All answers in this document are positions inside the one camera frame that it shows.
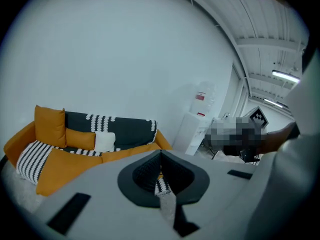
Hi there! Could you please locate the small white pillow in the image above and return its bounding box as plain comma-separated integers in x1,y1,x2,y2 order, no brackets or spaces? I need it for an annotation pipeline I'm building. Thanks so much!
94,131,117,153

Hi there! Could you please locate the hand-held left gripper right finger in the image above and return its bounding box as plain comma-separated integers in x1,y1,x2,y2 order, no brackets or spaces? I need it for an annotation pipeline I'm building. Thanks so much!
161,149,211,238

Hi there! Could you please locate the orange sofa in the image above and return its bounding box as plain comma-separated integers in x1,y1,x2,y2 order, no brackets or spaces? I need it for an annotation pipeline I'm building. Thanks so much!
3,105,174,197

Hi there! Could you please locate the large orange cushion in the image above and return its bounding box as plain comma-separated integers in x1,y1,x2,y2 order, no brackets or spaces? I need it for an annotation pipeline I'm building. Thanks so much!
34,105,67,149
35,147,104,198

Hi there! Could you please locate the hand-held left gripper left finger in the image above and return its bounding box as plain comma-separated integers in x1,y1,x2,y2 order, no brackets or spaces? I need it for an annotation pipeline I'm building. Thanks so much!
117,149,162,209

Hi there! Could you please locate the long ceiling light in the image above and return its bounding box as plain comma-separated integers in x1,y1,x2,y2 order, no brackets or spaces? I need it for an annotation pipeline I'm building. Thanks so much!
271,69,301,83
263,98,285,108

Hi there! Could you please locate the person's right forearm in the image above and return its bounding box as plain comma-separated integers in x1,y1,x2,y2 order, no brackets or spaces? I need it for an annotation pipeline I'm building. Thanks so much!
259,121,299,155

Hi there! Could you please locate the black white patterned throw blanket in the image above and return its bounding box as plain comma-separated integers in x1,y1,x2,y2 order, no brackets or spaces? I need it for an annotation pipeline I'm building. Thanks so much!
16,111,174,197

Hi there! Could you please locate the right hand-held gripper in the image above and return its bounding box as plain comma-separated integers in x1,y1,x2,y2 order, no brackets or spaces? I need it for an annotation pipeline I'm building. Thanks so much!
206,105,269,163

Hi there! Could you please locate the small orange pillow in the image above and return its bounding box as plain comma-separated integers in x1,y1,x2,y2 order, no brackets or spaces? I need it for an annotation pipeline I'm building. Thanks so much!
65,127,97,151

